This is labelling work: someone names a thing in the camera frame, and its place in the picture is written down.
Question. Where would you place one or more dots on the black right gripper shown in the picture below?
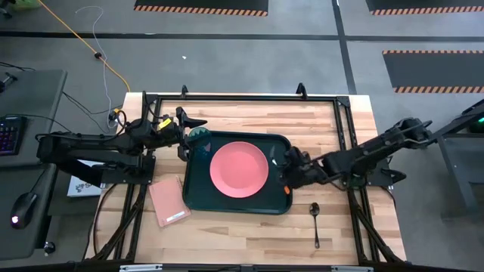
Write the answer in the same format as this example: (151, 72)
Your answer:
(306, 170)

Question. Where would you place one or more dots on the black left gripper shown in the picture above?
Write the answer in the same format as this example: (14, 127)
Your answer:
(170, 134)

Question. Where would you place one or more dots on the teal faceted plastic cup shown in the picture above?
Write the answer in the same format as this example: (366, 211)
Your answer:
(199, 133)

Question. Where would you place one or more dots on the pink round plate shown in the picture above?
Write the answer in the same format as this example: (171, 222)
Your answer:
(239, 170)

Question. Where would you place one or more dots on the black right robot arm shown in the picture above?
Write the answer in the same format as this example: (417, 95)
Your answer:
(363, 155)

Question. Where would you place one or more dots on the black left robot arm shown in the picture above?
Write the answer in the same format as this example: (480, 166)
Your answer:
(94, 151)

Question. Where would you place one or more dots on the dark metal spoon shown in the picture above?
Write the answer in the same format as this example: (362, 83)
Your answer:
(314, 209)

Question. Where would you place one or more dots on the dark green plastic tray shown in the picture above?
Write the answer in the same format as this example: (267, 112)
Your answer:
(200, 189)

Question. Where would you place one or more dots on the small orange tab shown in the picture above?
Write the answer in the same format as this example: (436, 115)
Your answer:
(287, 190)

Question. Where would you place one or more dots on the pink spiral notebook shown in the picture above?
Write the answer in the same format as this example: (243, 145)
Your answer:
(166, 200)

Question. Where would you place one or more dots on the white printed booklet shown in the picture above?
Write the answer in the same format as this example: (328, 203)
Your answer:
(81, 187)

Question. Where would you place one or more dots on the black hazard-striped floor mat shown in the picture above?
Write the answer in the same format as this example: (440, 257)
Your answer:
(423, 5)
(435, 70)
(200, 5)

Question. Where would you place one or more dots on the grey desk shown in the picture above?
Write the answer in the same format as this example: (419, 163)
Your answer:
(34, 102)

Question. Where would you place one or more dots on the black side stand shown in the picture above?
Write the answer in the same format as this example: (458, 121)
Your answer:
(457, 151)

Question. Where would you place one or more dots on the backlit black keyboard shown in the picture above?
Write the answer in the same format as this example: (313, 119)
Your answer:
(10, 135)

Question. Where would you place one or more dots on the black round knob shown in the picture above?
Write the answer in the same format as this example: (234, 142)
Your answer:
(49, 248)

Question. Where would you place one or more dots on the black computer mouse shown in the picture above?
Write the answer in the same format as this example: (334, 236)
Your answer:
(23, 209)

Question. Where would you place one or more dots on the black desk clamp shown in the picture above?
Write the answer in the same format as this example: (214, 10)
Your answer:
(7, 81)

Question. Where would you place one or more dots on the green object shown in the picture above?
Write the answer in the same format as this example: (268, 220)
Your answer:
(26, 4)

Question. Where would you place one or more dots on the black aluminium rig frame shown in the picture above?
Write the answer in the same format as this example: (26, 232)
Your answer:
(246, 98)

